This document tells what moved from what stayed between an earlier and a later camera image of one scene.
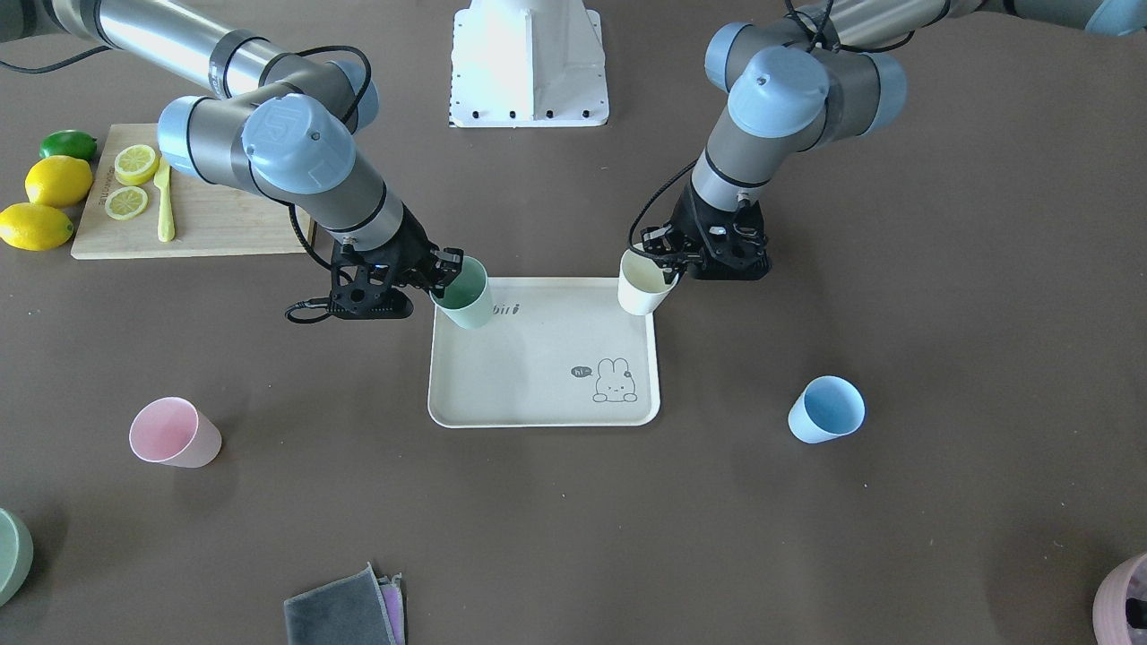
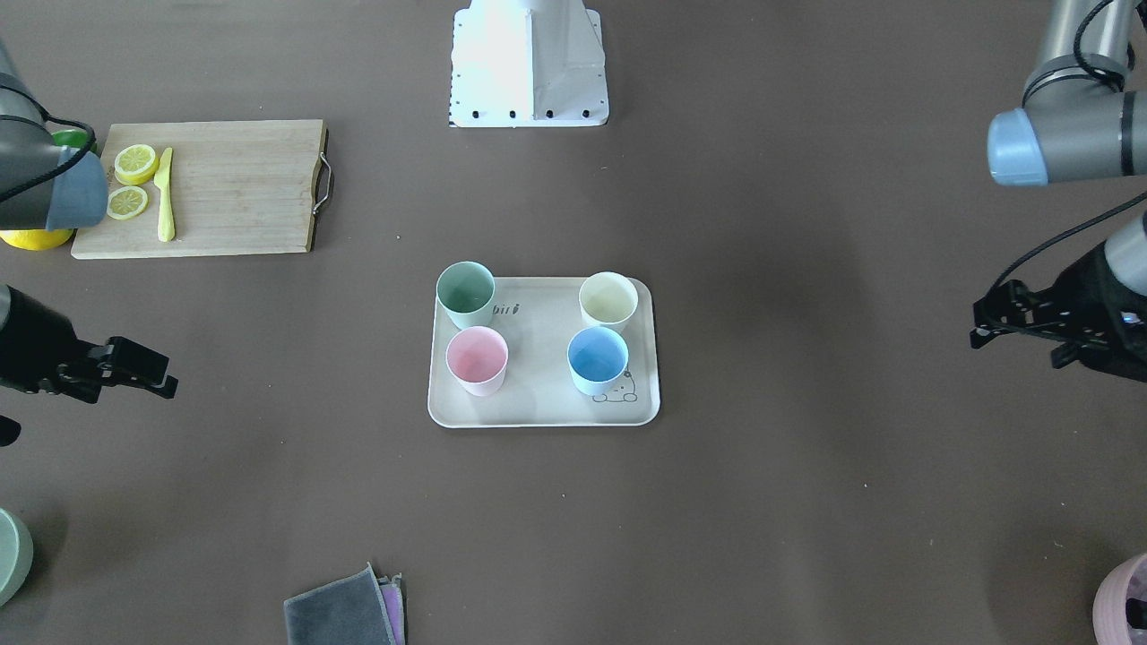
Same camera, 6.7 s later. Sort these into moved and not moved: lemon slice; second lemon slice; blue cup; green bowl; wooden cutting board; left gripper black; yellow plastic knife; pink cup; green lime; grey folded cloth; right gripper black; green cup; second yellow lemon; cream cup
Moved: right gripper black; blue cup; pink cup; cream cup; left gripper black
Not moved: yellow plastic knife; second lemon slice; green lime; grey folded cloth; wooden cutting board; lemon slice; green cup; green bowl; second yellow lemon
